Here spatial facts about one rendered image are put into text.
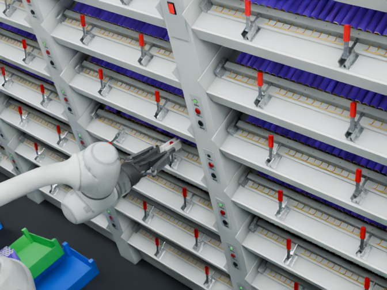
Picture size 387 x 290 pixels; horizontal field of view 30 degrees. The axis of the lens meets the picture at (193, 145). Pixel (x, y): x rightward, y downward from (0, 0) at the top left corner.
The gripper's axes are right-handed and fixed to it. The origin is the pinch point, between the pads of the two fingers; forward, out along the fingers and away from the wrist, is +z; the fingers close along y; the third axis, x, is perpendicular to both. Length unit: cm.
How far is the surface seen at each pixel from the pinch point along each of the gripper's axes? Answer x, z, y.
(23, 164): -57, 7, -115
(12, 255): -77, -23, -88
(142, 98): 14.2, 0.3, -10.4
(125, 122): -2.5, 4.3, -26.9
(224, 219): -19.3, -0.1, 20.8
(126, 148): -8.3, -1.2, -22.0
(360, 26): 57, -1, 69
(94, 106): -1.6, 4.6, -44.3
